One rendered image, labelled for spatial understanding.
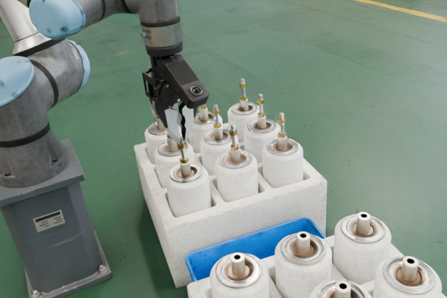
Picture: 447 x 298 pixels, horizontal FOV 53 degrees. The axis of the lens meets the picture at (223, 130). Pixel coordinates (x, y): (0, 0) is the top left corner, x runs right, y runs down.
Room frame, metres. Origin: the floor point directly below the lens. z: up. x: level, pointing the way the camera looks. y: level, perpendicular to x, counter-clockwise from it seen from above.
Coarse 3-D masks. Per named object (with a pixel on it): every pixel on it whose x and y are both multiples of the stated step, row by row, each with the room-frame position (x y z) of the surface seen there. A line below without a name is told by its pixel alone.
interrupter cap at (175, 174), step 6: (174, 168) 0.86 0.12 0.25; (192, 168) 0.85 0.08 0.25; (198, 168) 0.85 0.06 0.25; (174, 174) 0.83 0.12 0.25; (180, 174) 0.84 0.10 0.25; (192, 174) 0.83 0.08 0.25; (198, 174) 0.83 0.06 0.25; (174, 180) 0.81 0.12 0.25; (180, 180) 0.81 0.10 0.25; (186, 180) 0.80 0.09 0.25; (192, 180) 0.81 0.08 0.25
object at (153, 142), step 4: (148, 132) 1.05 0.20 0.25; (180, 132) 1.06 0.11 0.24; (148, 136) 1.04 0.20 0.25; (152, 136) 1.03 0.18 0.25; (156, 136) 1.03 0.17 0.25; (160, 136) 1.02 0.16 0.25; (164, 136) 1.02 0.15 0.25; (148, 140) 1.03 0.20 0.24; (152, 140) 1.03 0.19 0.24; (156, 140) 1.02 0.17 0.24; (160, 140) 1.02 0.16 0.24; (164, 140) 1.02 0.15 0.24; (148, 144) 1.04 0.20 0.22; (152, 144) 1.03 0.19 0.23; (156, 144) 1.02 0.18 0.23; (148, 148) 1.04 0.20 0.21; (152, 148) 1.03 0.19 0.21; (148, 152) 1.05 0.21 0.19; (152, 152) 1.03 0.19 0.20; (152, 156) 1.03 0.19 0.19; (152, 160) 1.03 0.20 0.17
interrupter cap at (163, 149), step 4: (160, 144) 0.97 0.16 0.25; (164, 144) 0.97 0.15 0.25; (160, 148) 0.95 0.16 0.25; (164, 148) 0.95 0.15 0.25; (160, 152) 0.93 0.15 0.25; (164, 152) 0.93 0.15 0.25; (168, 152) 0.93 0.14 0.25; (172, 152) 0.93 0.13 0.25; (176, 152) 0.93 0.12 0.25; (180, 152) 0.92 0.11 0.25; (168, 156) 0.92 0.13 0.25; (172, 156) 0.92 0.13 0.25
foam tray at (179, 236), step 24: (144, 144) 1.11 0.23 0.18; (240, 144) 1.06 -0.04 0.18; (144, 168) 0.99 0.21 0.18; (312, 168) 0.91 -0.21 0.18; (144, 192) 1.06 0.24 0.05; (216, 192) 0.85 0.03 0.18; (264, 192) 0.84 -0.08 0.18; (288, 192) 0.83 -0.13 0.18; (312, 192) 0.85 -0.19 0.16; (168, 216) 0.78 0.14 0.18; (192, 216) 0.78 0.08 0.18; (216, 216) 0.78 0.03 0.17; (240, 216) 0.79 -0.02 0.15; (264, 216) 0.81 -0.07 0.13; (288, 216) 0.83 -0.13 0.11; (312, 216) 0.85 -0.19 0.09; (168, 240) 0.75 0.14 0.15; (192, 240) 0.76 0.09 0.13; (216, 240) 0.78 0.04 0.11; (168, 264) 0.80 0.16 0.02
